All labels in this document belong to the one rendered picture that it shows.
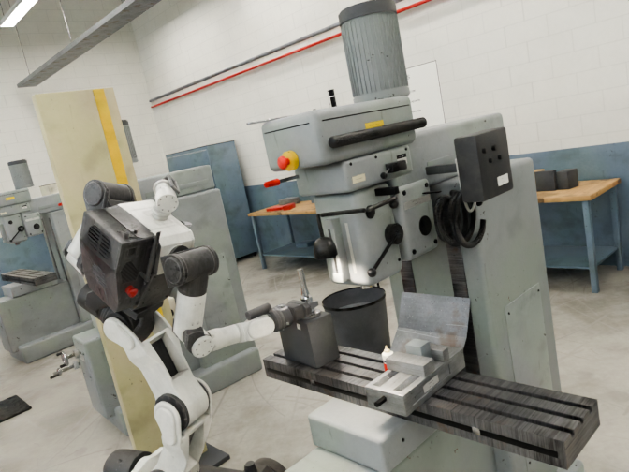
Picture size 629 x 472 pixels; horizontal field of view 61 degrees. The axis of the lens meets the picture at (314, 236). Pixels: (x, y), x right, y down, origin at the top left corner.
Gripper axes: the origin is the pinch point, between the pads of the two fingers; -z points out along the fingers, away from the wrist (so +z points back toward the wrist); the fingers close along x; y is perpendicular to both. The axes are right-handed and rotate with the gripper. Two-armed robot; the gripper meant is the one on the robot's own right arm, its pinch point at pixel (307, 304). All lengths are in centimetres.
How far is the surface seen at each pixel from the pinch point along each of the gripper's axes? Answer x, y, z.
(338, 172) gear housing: -40, -50, 8
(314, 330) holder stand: -5.8, 8.1, 3.7
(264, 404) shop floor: 162, 119, -61
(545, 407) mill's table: -88, 23, -9
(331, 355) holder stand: -6.1, 20.8, -1.9
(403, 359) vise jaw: -47.6, 12.2, 1.6
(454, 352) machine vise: -54, 16, -16
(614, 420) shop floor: -41, 119, -157
